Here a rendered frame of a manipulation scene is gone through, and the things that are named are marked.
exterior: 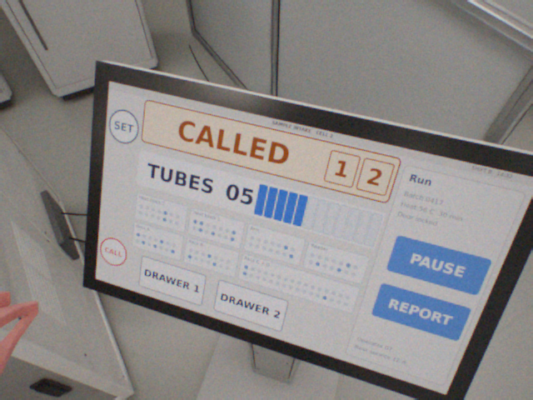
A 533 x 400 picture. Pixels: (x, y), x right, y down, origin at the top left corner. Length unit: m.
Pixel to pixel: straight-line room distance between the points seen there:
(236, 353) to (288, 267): 1.03
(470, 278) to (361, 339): 0.14
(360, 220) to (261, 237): 0.12
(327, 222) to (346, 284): 0.08
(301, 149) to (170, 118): 0.16
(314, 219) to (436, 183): 0.13
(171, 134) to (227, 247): 0.15
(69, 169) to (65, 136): 0.24
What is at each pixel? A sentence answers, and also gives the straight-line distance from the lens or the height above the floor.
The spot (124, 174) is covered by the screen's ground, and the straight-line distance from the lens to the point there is 0.51.
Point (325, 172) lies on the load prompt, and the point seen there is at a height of 1.15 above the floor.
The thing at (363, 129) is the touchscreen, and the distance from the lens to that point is 0.42.
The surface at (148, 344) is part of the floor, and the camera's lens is 1.58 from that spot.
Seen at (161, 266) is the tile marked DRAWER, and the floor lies 1.02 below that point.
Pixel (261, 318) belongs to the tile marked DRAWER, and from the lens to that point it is 0.50.
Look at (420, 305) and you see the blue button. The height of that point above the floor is 1.06.
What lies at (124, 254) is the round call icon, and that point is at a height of 1.02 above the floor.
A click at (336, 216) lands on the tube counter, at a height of 1.11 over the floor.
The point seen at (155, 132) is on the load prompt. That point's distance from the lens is 0.48.
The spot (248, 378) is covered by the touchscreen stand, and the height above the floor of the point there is 0.04.
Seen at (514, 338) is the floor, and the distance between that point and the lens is 1.79.
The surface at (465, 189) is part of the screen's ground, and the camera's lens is 0.44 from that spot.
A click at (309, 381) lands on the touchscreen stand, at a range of 1.46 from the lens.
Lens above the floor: 1.48
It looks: 56 degrees down
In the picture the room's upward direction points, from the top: straight up
